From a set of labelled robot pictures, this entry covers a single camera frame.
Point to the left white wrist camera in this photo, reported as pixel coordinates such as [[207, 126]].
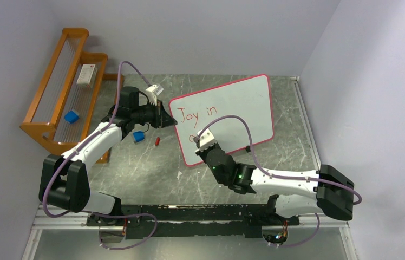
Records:
[[152, 92]]

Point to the red marker cap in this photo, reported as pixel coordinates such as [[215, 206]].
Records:
[[157, 141]]

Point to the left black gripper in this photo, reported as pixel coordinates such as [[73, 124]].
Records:
[[162, 118]]

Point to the red framed whiteboard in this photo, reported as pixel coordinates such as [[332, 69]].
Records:
[[247, 103]]

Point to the white red cardboard box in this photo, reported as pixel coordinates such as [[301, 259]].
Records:
[[87, 75]]

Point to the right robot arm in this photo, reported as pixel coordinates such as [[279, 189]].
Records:
[[325, 190]]

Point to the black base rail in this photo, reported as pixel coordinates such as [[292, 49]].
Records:
[[195, 220]]

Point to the blue eraser on shelf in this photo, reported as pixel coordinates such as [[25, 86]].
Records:
[[72, 116]]

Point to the orange wooden shelf rack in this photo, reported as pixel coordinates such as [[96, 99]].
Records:
[[58, 93]]

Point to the blue eraser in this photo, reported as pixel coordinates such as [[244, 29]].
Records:
[[72, 116], [138, 136]]

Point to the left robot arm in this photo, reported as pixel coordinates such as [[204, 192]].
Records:
[[64, 180]]

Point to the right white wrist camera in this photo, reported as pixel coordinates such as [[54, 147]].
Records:
[[204, 139]]

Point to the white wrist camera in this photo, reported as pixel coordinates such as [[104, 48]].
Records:
[[204, 139], [152, 92]]

